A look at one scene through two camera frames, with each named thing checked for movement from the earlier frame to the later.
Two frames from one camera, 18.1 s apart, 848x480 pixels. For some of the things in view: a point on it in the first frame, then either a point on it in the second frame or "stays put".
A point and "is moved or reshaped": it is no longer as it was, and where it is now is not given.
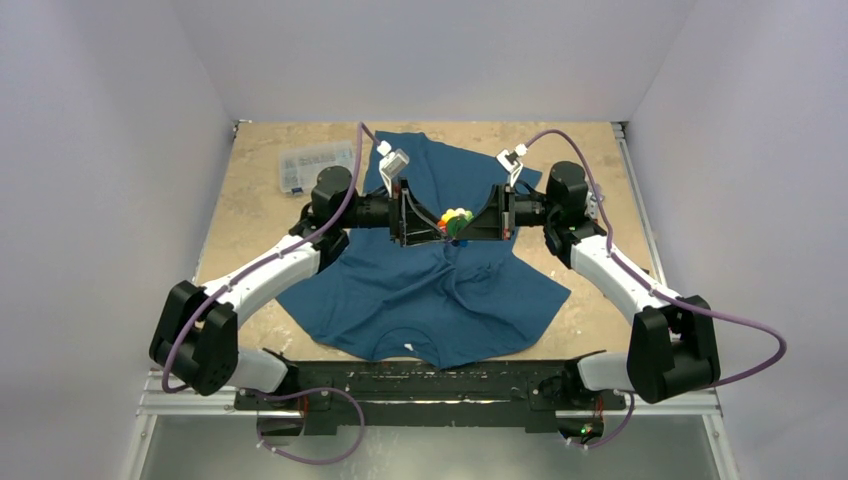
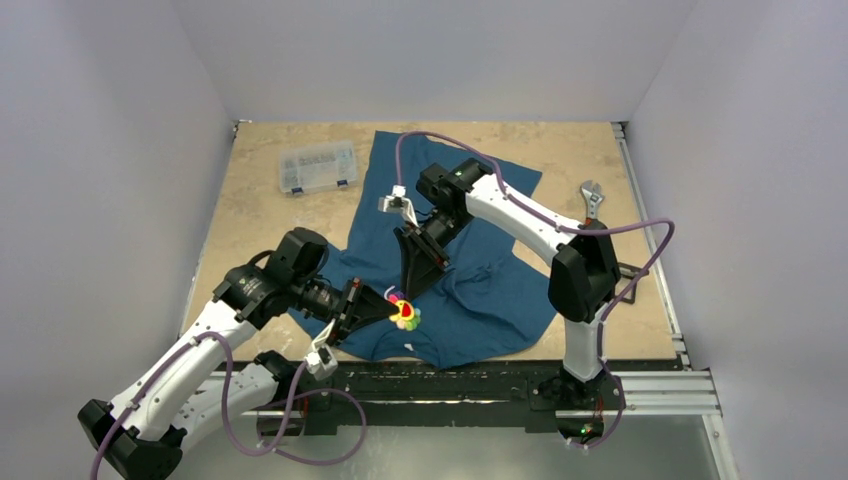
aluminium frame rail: (156, 403) stays put
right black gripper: (503, 212) to (427, 244)
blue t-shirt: (460, 303) stays put
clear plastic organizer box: (299, 167) stays put
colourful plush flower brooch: (452, 222) is moved or reshaped
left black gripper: (416, 226) to (362, 306)
